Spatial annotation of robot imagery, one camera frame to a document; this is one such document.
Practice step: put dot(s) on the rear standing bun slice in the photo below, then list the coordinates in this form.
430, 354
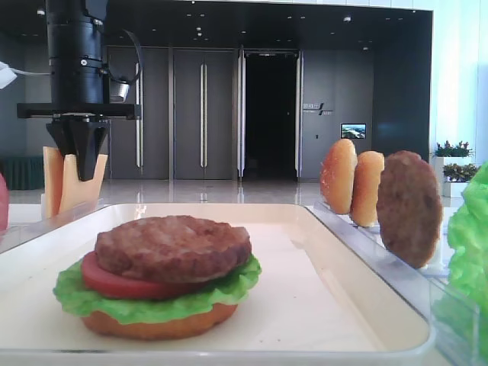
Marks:
337, 176

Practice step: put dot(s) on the front standing bun slice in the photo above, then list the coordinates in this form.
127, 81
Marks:
363, 209

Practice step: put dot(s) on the clear acrylic food rack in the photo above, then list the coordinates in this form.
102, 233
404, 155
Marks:
459, 325
18, 235

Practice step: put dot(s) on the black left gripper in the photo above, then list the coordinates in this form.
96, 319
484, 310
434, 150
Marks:
83, 125

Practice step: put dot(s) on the green lettuce leaf on tray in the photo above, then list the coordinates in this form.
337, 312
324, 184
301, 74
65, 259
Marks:
75, 298

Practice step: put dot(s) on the standing red tomato slice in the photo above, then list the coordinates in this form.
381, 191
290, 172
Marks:
4, 204

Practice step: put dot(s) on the orange cheese slice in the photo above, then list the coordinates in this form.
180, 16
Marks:
53, 166
76, 192

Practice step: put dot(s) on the clear acrylic right food rack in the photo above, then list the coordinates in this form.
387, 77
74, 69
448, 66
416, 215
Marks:
459, 325

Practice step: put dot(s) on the small wall display screen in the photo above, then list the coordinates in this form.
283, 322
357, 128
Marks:
353, 131

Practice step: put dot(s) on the cream rectangular serving tray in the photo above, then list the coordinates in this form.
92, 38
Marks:
315, 303

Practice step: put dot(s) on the dark double door with handles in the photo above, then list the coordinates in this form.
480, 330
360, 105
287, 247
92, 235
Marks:
186, 128

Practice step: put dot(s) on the standing green lettuce leaf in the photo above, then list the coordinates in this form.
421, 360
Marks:
467, 236

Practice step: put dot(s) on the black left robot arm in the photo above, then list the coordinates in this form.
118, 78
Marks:
78, 73

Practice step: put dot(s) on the bottom bun slice on tray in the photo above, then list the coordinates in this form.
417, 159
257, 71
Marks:
184, 328

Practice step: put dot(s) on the red tomato slice on tray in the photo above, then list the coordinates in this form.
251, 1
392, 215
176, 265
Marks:
118, 287

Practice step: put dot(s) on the standing bun slice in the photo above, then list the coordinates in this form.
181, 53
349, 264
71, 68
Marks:
363, 209
337, 176

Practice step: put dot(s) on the standing brown meat patty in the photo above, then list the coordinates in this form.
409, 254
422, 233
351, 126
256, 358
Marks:
409, 208

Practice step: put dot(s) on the clear acrylic left food rack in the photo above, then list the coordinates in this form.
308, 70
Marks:
18, 235

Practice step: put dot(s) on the potted plants in white planters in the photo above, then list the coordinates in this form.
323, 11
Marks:
453, 167

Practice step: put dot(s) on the brown meat patty on tray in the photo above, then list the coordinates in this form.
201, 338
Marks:
173, 249

